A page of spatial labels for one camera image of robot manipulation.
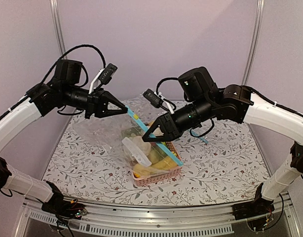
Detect white toy cauliflower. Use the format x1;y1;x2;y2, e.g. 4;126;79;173
130;136;152;156

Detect yellow toy lemon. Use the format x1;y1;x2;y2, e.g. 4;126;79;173
133;163;152;178

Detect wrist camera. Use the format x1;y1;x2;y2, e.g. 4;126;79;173
98;63;117;85
143;88;163;109

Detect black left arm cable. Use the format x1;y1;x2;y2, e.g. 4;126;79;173
41;44;107;86

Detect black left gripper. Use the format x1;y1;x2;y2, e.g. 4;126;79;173
62;83;128;119

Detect aluminium corner post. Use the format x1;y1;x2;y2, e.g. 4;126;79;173
49;0;66;55
241;0;265;85

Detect yellow toy banana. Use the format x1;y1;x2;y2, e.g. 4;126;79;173
152;156;177;170

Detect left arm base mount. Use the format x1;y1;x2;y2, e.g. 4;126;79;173
41;181;87;220

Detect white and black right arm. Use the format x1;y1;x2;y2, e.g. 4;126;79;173
143;67;303;215

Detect aluminium left corner post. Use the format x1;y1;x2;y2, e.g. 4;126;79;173
49;0;66;55

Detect aluminium front frame rail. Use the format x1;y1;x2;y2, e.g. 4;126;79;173
14;192;302;237

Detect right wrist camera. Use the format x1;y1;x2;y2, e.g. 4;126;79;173
143;88;163;109

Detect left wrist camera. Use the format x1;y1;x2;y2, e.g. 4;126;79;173
98;63;117;85

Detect clear zip top bag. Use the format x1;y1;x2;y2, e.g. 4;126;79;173
73;110;183;170

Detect pink perforated plastic basket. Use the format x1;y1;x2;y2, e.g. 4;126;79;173
129;143;182;186

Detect aluminium right corner post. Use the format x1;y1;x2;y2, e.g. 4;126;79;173
241;0;265;85

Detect floral patterned table mat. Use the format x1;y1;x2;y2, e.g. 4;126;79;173
43;114;269;206

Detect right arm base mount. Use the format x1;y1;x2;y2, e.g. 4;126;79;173
232;183;274;232

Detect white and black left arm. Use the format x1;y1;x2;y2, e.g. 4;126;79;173
0;59;127;214

